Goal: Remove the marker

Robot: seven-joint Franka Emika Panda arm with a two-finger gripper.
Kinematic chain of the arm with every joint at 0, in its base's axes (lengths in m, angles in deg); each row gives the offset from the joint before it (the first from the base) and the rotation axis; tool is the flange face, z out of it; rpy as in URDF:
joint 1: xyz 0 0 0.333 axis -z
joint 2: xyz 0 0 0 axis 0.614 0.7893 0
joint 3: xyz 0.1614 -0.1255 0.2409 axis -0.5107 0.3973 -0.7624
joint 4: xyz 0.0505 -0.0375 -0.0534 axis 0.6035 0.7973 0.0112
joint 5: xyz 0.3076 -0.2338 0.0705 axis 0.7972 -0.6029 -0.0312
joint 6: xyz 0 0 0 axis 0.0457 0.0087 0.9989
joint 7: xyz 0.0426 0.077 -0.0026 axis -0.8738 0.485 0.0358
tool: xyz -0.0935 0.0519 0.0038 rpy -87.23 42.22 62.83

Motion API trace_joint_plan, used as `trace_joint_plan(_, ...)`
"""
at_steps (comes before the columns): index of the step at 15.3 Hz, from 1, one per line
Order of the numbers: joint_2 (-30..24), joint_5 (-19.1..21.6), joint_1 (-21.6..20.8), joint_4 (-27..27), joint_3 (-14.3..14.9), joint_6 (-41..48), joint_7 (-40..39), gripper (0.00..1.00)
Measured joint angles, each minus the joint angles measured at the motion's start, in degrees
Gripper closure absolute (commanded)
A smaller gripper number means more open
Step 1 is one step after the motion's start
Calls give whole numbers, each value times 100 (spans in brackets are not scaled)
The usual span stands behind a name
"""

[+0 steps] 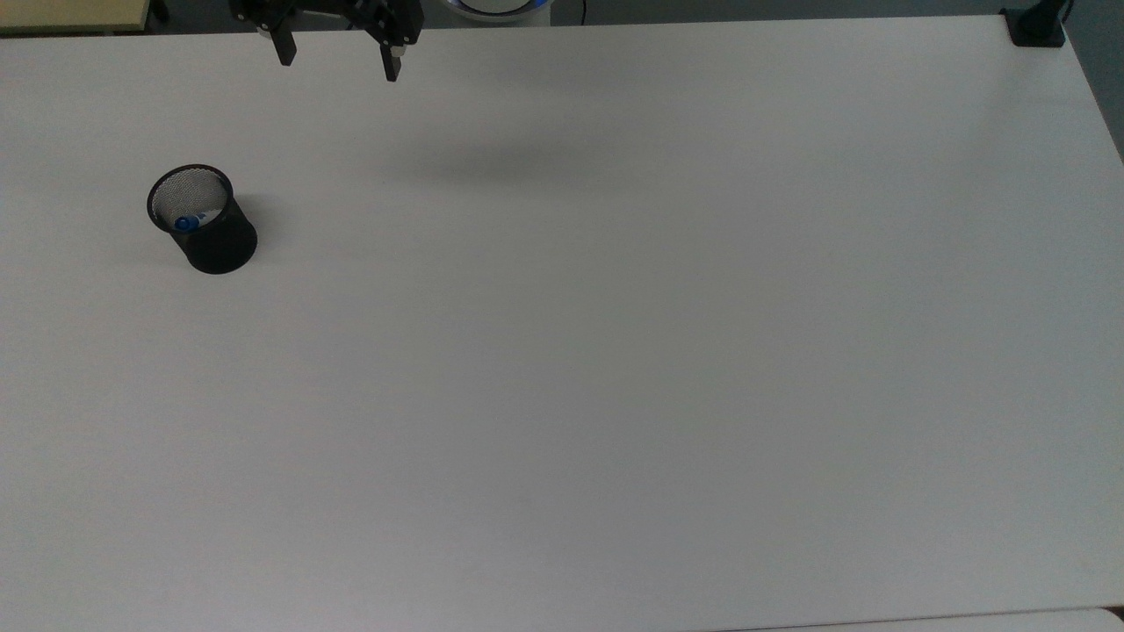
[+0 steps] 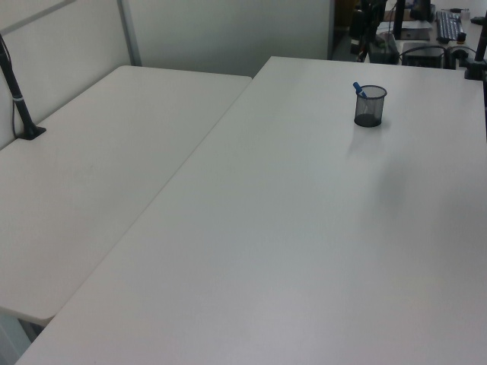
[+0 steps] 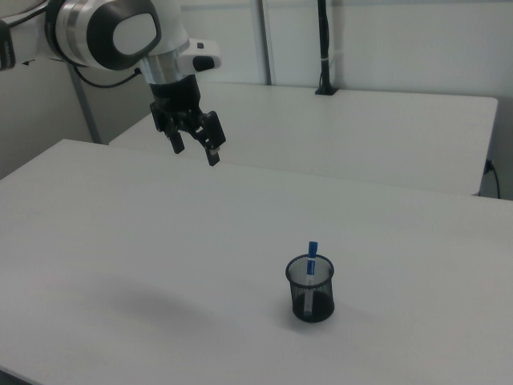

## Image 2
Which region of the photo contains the thin black cable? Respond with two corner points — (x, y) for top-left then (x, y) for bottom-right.
(10, 99), (20, 138)

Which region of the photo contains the black pole with table clamp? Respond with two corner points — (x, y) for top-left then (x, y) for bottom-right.
(463, 21), (487, 81)

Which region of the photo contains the black monitor stand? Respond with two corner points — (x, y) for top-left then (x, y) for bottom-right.
(393, 0), (431, 41)

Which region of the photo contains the dark green equipment case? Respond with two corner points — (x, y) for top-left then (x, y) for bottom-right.
(368, 39), (399, 64)

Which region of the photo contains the black mesh pen cup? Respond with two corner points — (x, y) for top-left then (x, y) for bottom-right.
(354, 84), (388, 128)

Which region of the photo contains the black computer keyboard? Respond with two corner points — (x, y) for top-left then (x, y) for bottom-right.
(434, 10), (463, 44)

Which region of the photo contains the black electronics box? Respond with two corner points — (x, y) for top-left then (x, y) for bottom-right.
(402, 42), (447, 68)

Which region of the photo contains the black camera pole with base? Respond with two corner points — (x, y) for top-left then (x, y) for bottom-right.
(0, 33), (47, 142)

